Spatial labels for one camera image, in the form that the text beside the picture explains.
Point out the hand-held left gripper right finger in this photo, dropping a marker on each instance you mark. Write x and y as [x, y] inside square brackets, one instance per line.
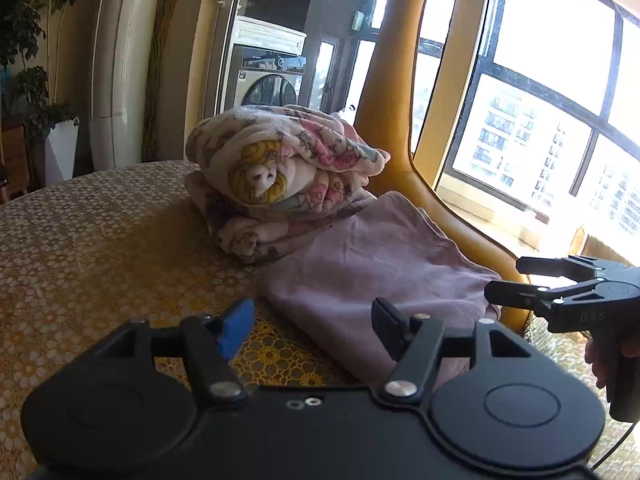
[387, 322]

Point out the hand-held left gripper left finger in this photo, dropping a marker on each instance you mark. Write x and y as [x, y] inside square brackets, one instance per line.
[237, 327]

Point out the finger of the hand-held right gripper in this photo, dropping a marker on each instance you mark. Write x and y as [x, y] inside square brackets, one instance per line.
[545, 266]
[515, 294]

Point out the lilac shirt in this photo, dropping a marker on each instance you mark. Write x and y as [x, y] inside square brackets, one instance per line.
[370, 270]

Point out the person's right hand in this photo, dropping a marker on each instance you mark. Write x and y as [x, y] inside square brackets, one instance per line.
[596, 365]

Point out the folded floral fleece blanket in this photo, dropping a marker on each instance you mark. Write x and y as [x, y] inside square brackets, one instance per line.
[265, 170]

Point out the mustard leather chair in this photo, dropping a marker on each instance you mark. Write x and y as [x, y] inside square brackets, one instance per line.
[395, 85]

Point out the front-load washing machine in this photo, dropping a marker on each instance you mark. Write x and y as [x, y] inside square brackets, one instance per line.
[270, 87]

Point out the white square planter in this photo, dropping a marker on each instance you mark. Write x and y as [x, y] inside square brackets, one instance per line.
[62, 152]

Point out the white standing air conditioner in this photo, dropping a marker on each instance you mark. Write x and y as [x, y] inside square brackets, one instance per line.
[125, 60]

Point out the green indoor tree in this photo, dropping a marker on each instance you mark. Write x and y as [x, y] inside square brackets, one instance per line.
[30, 35]

